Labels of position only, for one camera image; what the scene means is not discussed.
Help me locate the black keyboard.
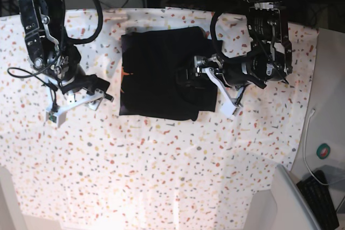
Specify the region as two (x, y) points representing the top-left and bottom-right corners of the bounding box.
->
(296, 170), (340, 229)

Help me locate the black t-shirt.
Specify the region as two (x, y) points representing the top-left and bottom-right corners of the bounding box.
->
(119, 26), (218, 121)

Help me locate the white cable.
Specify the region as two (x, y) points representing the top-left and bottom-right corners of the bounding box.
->
(303, 108), (331, 186)

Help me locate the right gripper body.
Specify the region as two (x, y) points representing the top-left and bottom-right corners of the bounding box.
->
(60, 74), (110, 95)

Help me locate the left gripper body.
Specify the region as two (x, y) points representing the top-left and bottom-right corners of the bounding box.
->
(175, 54), (243, 92)

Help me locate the terrazzo pattern tablecloth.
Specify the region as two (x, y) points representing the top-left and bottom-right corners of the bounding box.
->
(1, 8), (319, 229)

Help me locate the grey laptop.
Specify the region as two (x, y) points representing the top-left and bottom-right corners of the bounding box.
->
(271, 165), (321, 230)

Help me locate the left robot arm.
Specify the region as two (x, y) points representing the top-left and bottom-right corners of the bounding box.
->
(176, 0), (293, 90)

